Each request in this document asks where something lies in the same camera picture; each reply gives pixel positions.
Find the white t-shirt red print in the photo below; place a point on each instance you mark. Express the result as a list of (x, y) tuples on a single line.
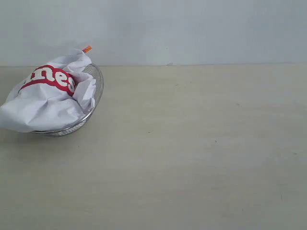
[(54, 96)]

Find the round metal mesh basket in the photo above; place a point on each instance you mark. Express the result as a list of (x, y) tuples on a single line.
[(95, 71)]

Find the orange garment tag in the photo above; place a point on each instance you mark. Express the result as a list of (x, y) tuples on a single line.
[(87, 49)]

